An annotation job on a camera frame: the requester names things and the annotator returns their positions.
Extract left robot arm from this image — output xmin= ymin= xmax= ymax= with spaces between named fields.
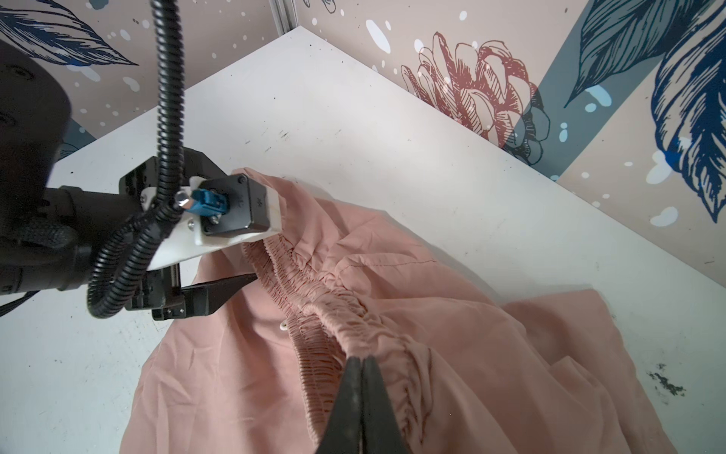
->
xmin=1 ymin=44 xmax=271 ymax=321

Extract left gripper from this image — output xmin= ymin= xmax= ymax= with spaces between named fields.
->
xmin=118 ymin=148 xmax=257 ymax=321

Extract pink shorts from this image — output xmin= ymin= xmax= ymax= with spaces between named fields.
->
xmin=120 ymin=169 xmax=674 ymax=453

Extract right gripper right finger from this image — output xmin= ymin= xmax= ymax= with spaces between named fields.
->
xmin=361 ymin=357 xmax=408 ymax=454

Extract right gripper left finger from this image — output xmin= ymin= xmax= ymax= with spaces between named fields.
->
xmin=316 ymin=358 xmax=362 ymax=454

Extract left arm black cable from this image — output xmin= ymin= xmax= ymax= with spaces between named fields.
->
xmin=86 ymin=0 xmax=188 ymax=320

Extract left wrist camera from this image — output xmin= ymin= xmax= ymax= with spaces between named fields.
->
xmin=147 ymin=174 xmax=283 ymax=272

